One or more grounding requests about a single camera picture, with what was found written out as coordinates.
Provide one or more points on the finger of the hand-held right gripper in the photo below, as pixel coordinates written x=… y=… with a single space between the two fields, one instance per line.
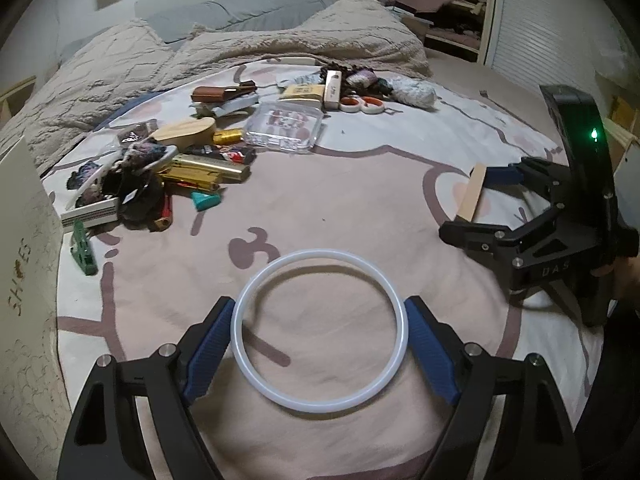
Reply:
x=500 y=175
x=475 y=237

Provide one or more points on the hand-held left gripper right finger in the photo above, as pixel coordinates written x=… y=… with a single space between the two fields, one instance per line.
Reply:
x=430 y=350

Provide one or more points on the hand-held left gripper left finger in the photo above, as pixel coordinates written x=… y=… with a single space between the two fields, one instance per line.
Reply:
x=210 y=350

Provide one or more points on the wooden stick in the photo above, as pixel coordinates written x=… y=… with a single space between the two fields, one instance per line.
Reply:
x=472 y=190

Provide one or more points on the white yarn ball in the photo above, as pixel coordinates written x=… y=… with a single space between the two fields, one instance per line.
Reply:
x=412 y=91

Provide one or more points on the teal plastic piece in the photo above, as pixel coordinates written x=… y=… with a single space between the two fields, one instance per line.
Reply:
x=205 y=202

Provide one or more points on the white shoe box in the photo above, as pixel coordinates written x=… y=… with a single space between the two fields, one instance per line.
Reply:
x=30 y=285

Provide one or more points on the person's right hand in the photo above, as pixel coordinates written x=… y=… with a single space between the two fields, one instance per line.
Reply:
x=627 y=280

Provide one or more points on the light wooden side furniture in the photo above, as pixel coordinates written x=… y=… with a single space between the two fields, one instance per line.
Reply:
x=622 y=125

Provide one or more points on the pink white printed bedsheet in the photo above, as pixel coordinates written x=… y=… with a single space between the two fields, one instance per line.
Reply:
x=350 y=200

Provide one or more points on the open wooden shelf unit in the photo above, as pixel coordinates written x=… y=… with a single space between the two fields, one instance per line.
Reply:
x=482 y=35

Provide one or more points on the dark crocheted pile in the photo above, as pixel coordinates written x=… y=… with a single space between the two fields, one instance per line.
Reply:
x=382 y=87

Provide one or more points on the white louvred door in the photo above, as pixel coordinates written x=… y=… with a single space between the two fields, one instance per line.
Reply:
x=545 y=25

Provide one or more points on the green plastic clip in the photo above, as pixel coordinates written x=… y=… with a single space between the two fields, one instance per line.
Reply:
x=84 y=252

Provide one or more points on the pink purple yarn ball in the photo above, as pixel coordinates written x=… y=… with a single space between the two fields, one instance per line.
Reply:
x=361 y=79

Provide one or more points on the small white flat box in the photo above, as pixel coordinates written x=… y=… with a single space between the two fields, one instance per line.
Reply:
x=90 y=214

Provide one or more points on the gold metallic case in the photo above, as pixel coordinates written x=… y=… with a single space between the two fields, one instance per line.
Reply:
x=210 y=167

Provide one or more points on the long beige box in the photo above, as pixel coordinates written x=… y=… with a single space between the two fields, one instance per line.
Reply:
x=333 y=90

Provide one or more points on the dark printed pack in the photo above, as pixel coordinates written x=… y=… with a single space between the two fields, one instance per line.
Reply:
x=230 y=152

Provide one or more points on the purple crocheted piece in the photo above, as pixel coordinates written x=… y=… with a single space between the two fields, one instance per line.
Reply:
x=147 y=155

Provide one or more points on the dark teal crocheted piece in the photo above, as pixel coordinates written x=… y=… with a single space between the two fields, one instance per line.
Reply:
x=85 y=177

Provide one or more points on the gold thread spool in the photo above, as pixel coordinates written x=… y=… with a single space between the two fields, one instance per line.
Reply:
x=229 y=137

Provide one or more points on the yellow tissue pack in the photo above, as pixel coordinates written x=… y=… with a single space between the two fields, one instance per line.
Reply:
x=300 y=93

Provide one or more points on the light wooden block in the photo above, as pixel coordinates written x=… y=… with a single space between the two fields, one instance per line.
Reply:
x=182 y=131

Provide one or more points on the clear plastic box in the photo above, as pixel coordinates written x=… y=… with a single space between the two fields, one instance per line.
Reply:
x=282 y=125

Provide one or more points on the black printed card packet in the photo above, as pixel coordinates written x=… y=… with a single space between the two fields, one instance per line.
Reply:
x=134 y=135

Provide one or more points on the grey flat case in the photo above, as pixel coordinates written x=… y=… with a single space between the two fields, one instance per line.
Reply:
x=230 y=106

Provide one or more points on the brown leather case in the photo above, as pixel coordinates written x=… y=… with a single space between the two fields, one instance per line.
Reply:
x=215 y=93

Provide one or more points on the beige fluffy blanket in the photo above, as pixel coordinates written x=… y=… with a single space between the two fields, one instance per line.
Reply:
x=225 y=60

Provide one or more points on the grey pillow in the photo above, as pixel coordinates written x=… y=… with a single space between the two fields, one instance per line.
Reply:
x=225 y=12

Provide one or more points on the wooden bed frame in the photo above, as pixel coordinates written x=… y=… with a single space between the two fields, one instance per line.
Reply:
x=17 y=92

